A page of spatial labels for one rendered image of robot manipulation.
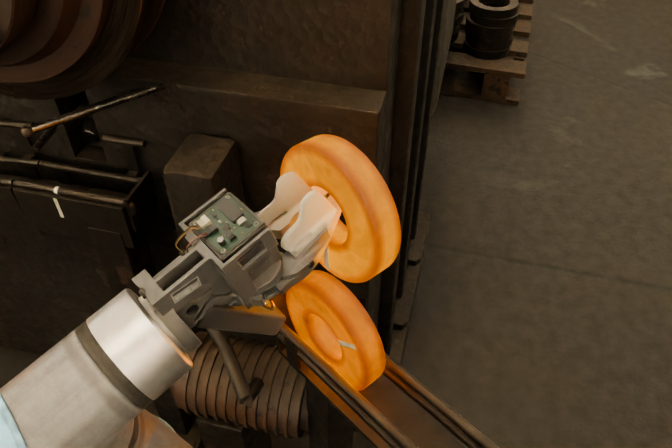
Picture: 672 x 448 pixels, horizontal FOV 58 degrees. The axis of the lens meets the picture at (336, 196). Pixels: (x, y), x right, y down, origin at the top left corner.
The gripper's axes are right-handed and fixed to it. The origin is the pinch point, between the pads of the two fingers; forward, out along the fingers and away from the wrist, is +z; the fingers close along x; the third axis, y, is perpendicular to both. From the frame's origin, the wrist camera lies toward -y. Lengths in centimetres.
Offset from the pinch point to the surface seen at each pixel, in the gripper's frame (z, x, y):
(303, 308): -7.4, 3.8, -18.4
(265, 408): -18.5, 7.2, -38.0
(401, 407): -6.2, -10.3, -27.9
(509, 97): 127, 78, -129
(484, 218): 68, 41, -114
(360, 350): -6.6, -6.3, -16.4
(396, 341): 15, 23, -92
